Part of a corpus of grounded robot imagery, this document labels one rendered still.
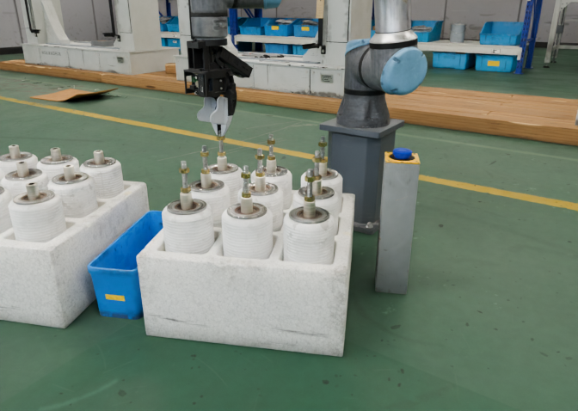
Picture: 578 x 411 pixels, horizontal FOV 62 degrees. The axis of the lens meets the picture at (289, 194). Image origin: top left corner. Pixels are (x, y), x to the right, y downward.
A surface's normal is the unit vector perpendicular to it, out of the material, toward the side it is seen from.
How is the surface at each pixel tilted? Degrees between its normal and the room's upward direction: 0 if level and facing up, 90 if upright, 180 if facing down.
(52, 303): 90
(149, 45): 90
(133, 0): 90
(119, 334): 0
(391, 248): 90
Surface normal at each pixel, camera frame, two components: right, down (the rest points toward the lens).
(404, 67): 0.39, 0.45
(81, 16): 0.83, 0.20
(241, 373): 0.00, -0.93
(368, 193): 0.19, 0.36
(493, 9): -0.55, 0.30
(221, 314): -0.16, 0.36
